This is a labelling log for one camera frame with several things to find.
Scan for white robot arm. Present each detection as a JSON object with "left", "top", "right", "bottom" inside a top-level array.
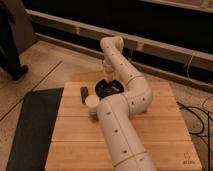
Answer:
[{"left": 97, "top": 36, "right": 157, "bottom": 171}]

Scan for white paper cup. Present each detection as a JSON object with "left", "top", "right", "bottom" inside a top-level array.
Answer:
[{"left": 85, "top": 95, "right": 100, "bottom": 115}]

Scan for dark ceramic bowl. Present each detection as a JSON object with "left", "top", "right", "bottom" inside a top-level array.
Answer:
[{"left": 95, "top": 80, "right": 124, "bottom": 99}]

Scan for black remote control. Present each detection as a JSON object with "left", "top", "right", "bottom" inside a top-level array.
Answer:
[{"left": 80, "top": 87, "right": 89, "bottom": 103}]

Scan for black cables on floor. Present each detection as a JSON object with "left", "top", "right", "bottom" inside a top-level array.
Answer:
[{"left": 176, "top": 96, "right": 213, "bottom": 171}]

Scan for black floor mat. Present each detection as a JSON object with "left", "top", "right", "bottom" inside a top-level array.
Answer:
[{"left": 6, "top": 88, "right": 63, "bottom": 171}]

